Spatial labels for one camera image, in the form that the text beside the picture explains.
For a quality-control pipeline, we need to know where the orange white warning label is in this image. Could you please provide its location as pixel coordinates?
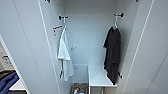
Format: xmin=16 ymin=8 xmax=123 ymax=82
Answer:
xmin=51 ymin=24 xmax=64 ymax=36

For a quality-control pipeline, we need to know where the basket with toys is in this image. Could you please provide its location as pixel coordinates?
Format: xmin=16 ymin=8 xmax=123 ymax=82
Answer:
xmin=70 ymin=82 xmax=89 ymax=94

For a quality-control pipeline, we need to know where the white wardrobe door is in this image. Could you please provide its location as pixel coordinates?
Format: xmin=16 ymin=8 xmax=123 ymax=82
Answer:
xmin=123 ymin=0 xmax=168 ymax=94
xmin=0 ymin=0 xmax=62 ymax=94

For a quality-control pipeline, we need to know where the white t-shirt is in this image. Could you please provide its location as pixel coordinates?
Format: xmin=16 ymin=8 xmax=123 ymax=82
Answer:
xmin=56 ymin=26 xmax=77 ymax=83

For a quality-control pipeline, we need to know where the small black low hook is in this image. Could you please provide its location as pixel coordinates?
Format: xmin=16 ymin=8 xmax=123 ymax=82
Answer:
xmin=58 ymin=70 xmax=64 ymax=80
xmin=117 ymin=71 xmax=124 ymax=80

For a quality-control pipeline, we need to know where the white flat board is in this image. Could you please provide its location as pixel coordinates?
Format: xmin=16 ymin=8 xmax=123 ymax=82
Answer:
xmin=9 ymin=79 xmax=28 ymax=92

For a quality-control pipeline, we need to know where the white hanger with black shirt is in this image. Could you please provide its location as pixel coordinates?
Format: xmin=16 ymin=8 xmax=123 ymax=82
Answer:
xmin=111 ymin=15 xmax=121 ymax=32

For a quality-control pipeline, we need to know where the white wardrobe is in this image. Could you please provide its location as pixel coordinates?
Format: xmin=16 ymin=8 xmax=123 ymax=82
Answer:
xmin=37 ymin=0 xmax=156 ymax=94

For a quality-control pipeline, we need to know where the black t-shirt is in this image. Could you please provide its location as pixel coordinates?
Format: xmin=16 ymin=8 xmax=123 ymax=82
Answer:
xmin=102 ymin=26 xmax=122 ymax=86

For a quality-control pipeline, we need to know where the blue bag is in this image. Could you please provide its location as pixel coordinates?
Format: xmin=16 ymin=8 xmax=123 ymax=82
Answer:
xmin=0 ymin=71 xmax=20 ymax=94

